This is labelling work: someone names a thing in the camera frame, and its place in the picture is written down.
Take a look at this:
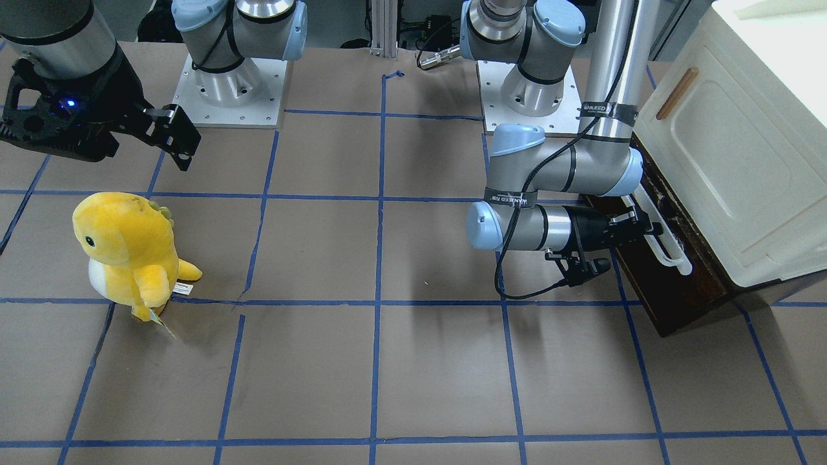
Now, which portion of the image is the aluminium frame post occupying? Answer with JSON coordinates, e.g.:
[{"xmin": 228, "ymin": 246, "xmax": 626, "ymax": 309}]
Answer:
[{"xmin": 370, "ymin": 0, "xmax": 399, "ymax": 61}]

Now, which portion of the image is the yellow plush dinosaur toy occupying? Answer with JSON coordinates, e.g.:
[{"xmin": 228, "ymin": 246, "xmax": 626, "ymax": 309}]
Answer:
[{"xmin": 72, "ymin": 192, "xmax": 203, "ymax": 327}]

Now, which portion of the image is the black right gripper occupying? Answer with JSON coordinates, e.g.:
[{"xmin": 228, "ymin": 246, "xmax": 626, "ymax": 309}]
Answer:
[{"xmin": 1, "ymin": 45, "xmax": 202, "ymax": 172}]

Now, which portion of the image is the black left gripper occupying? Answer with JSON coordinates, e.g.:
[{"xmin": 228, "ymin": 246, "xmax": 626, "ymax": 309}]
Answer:
[{"xmin": 567, "ymin": 204, "xmax": 664, "ymax": 251}]

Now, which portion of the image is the white drawer handle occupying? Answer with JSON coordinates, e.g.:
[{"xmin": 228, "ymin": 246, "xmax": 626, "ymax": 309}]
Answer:
[{"xmin": 621, "ymin": 184, "xmax": 693, "ymax": 276}]

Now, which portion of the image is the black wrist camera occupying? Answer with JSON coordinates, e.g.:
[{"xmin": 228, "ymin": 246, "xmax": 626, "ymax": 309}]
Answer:
[{"xmin": 545, "ymin": 251, "xmax": 611, "ymax": 289}]

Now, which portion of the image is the silver cable connector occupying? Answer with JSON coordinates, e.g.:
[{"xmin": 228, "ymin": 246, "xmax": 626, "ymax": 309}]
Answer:
[{"xmin": 417, "ymin": 45, "xmax": 461, "ymax": 70}]

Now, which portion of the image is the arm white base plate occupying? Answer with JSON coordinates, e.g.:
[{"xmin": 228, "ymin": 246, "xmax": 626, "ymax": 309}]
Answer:
[
  {"xmin": 173, "ymin": 56, "xmax": 291, "ymax": 129},
  {"xmin": 477, "ymin": 61, "xmax": 581, "ymax": 136}
]

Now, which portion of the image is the dark brown wooden drawer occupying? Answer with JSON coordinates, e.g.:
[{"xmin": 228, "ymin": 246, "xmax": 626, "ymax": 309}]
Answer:
[{"xmin": 614, "ymin": 135, "xmax": 739, "ymax": 336}]

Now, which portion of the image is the cream plastic storage box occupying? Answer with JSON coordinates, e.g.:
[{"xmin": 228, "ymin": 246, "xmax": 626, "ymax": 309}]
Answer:
[{"xmin": 635, "ymin": 1, "xmax": 826, "ymax": 287}]

